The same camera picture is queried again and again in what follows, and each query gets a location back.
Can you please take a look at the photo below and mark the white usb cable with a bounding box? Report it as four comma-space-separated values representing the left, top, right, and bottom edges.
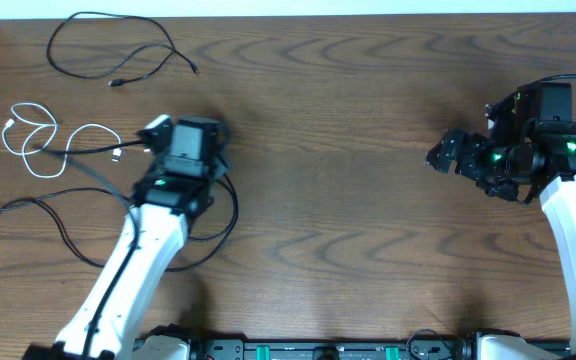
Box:
1, 102, 123, 180

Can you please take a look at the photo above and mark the long black cable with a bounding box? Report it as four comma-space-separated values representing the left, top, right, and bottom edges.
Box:
45, 11, 200, 88

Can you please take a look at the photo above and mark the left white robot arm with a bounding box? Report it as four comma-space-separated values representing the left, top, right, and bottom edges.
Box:
24, 115, 230, 359

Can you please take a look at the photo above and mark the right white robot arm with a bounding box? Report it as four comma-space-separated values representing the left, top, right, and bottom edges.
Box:
426, 74, 576, 359

